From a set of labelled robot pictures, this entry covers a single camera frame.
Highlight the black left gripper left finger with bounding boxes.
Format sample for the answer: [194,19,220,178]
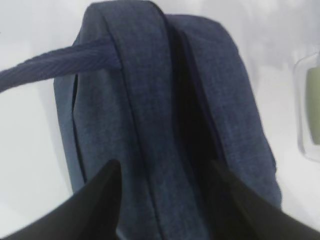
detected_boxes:
[5,159,122,240]

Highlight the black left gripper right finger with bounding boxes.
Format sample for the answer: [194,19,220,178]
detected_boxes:
[211,161,320,240]

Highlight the dark blue insulated lunch bag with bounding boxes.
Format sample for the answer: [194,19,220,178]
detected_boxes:
[0,0,282,240]

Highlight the glass container with green lid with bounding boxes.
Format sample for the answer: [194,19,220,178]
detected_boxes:
[293,52,320,162]

